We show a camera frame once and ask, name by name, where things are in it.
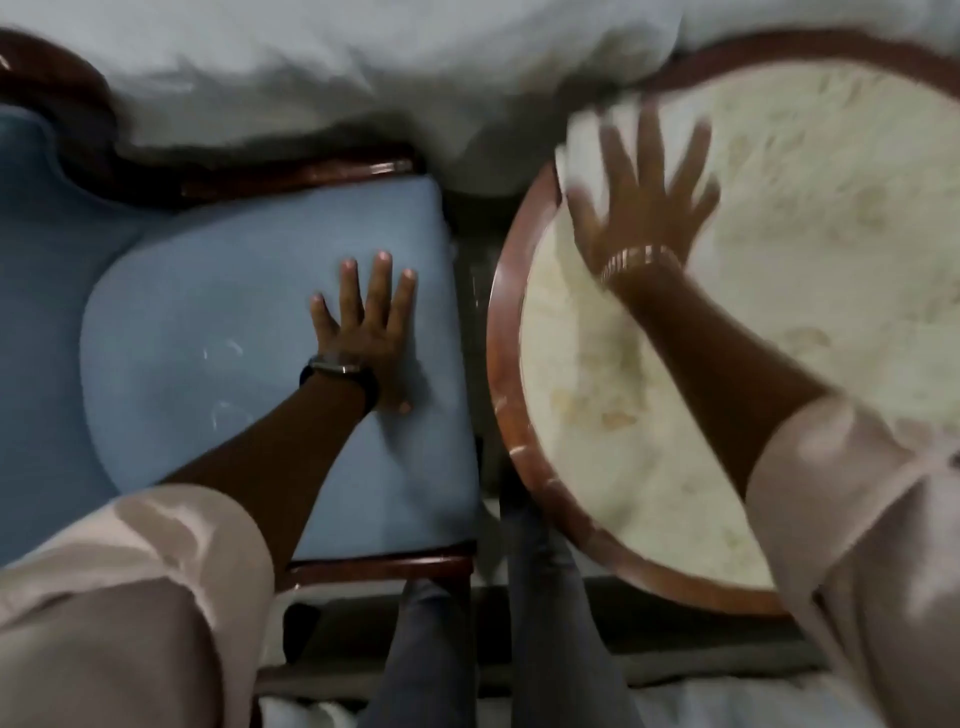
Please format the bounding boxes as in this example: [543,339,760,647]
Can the person's left hand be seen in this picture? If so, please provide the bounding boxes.
[309,251,418,418]

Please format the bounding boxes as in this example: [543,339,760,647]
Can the person's right forearm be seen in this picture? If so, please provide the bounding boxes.
[611,261,835,502]

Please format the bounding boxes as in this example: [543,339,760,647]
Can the white cloth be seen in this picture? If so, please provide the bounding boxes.
[556,96,721,200]

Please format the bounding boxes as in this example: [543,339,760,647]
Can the white bed sheet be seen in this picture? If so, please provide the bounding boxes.
[0,0,960,198]

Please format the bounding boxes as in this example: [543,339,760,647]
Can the person's right hand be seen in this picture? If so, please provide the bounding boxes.
[564,101,723,280]

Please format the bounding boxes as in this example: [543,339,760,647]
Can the gold bracelet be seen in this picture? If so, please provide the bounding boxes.
[597,243,684,291]

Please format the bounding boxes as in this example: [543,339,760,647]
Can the grey jeans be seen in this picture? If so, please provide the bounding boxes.
[358,465,642,728]

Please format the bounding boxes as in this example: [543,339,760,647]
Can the person's left forearm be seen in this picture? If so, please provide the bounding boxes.
[159,366,378,580]

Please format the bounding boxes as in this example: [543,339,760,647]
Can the black wristwatch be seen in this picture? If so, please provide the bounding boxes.
[298,354,381,415]

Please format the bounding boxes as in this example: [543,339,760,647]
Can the light pink shirt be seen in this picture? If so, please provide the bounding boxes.
[0,393,960,728]

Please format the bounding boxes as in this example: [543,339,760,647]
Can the blue upholstered wooden chair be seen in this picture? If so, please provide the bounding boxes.
[0,28,483,595]

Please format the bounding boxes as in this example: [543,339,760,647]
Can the round wooden marble-top table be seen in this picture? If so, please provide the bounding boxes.
[485,28,960,621]

